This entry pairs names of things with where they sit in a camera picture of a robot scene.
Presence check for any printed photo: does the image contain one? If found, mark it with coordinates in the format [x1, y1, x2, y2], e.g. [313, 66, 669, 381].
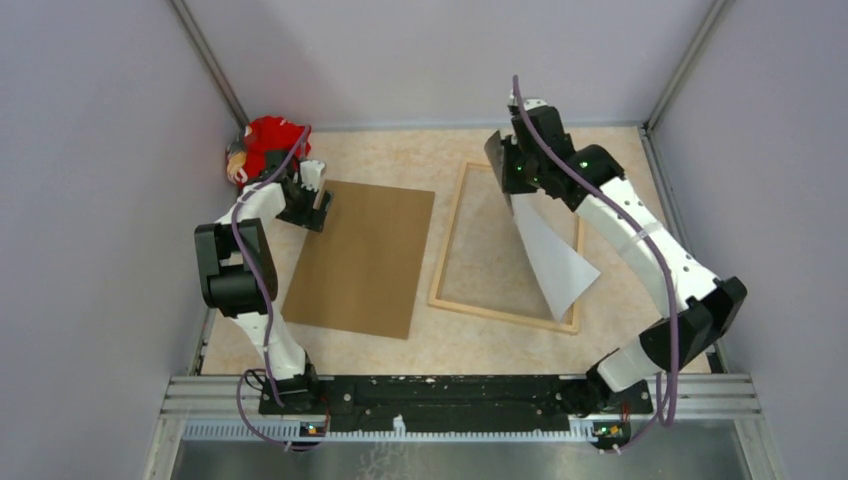
[509, 194, 600, 325]

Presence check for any brown backing board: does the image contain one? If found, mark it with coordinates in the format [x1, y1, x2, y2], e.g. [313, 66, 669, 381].
[282, 180, 435, 340]

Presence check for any wooden picture frame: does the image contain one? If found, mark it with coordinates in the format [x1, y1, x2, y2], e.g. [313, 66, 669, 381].
[428, 162, 580, 336]

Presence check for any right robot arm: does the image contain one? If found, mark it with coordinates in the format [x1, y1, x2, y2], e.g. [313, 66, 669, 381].
[484, 99, 747, 416]

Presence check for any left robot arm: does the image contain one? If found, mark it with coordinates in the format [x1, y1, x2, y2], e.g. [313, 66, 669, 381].
[194, 150, 333, 414]

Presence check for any red cloth doll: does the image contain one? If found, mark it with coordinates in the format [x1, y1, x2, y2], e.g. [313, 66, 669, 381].
[225, 116, 311, 188]

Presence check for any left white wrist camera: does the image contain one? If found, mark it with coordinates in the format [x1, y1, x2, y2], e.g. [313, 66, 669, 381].
[299, 159, 326, 192]

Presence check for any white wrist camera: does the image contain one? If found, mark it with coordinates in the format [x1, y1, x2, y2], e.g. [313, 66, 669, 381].
[299, 159, 326, 192]
[507, 97, 548, 116]

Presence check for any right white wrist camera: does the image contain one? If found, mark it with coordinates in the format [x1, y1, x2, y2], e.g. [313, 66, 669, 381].
[507, 97, 548, 116]

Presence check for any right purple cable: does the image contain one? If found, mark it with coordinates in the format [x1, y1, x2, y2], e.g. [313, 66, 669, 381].
[511, 74, 681, 454]

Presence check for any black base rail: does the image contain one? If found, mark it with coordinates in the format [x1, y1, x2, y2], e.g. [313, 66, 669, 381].
[258, 375, 654, 434]

